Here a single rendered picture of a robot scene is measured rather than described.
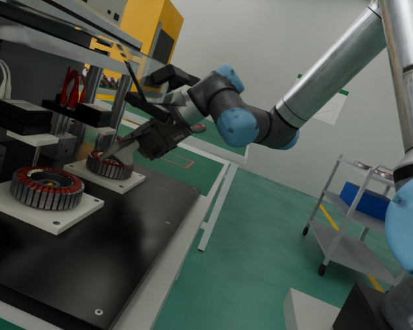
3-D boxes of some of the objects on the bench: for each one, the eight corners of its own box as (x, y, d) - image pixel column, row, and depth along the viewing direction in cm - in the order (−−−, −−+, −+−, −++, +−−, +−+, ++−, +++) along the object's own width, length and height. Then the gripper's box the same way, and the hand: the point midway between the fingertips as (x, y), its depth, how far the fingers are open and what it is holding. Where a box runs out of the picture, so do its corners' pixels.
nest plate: (144, 180, 86) (145, 176, 86) (122, 194, 71) (123, 189, 71) (94, 160, 87) (96, 156, 87) (62, 169, 72) (63, 164, 72)
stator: (90, 198, 61) (95, 180, 60) (61, 219, 50) (67, 198, 49) (34, 177, 61) (39, 159, 60) (-8, 194, 50) (-3, 173, 49)
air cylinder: (72, 156, 84) (78, 136, 83) (55, 160, 76) (61, 139, 75) (55, 148, 84) (60, 129, 83) (36, 152, 77) (42, 131, 76)
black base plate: (199, 196, 97) (201, 189, 97) (101, 347, 35) (107, 330, 34) (62, 140, 101) (63, 133, 100) (-249, 187, 38) (-249, 170, 38)
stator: (137, 175, 84) (141, 162, 83) (119, 184, 73) (124, 169, 72) (99, 159, 85) (103, 146, 84) (76, 166, 74) (80, 152, 73)
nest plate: (103, 206, 62) (105, 200, 62) (56, 236, 48) (58, 228, 47) (35, 178, 63) (37, 172, 63) (-31, 198, 49) (-29, 190, 49)
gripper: (184, 135, 65) (111, 186, 69) (200, 130, 84) (142, 170, 88) (160, 100, 64) (88, 154, 68) (182, 103, 83) (124, 145, 88)
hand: (111, 154), depth 78 cm, fingers open, 14 cm apart
